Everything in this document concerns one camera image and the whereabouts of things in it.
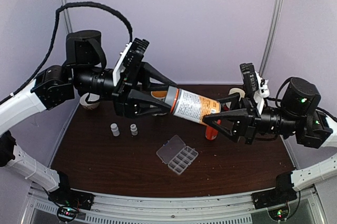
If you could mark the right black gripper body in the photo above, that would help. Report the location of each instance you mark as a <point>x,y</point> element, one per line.
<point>288,126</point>

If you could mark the small white bottle right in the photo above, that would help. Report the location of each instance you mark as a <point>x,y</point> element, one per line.
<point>133,129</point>

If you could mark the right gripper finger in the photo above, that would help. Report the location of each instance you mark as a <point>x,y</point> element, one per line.
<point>234,125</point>
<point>233,102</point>

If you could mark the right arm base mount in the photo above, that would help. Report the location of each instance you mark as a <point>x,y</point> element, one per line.
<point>272,197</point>

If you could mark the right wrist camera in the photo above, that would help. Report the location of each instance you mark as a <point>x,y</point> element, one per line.
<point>255,87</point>

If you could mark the grey-capped orange pill bottle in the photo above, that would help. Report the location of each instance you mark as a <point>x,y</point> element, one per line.
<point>190,106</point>

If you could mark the white ceramic bowl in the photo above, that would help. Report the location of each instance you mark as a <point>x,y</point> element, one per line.
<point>88,106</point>

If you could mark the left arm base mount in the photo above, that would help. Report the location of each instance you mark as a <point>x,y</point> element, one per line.
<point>71,198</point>

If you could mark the right aluminium frame post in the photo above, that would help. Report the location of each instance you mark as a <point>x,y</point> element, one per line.
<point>277,8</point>

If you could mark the small white bottle left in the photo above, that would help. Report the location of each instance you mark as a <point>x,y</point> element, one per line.
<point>114,129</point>

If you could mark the clear plastic pill organizer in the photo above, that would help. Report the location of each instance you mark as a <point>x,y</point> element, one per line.
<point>177,155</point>

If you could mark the cream ribbed mug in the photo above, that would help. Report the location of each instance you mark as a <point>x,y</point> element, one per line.
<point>240,91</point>

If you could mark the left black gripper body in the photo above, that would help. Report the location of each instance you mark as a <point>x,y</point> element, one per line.
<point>81,76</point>

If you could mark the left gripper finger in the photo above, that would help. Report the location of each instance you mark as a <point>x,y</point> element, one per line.
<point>152,80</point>
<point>139,104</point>

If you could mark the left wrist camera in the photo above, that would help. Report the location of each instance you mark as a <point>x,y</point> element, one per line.
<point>133,52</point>

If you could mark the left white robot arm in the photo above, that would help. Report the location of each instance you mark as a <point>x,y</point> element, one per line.
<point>50,88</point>

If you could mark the yellow-inside patterned mug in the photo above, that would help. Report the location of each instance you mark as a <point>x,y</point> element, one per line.
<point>160,95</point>

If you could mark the front aluminium rail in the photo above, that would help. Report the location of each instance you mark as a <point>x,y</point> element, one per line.
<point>232,208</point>

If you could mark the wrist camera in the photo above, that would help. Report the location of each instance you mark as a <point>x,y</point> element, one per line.
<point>255,87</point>
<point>133,52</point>

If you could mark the small white bottle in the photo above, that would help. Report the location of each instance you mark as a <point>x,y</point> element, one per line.
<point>114,129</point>
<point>133,129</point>

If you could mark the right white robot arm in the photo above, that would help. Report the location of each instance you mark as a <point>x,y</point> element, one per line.
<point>328,127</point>

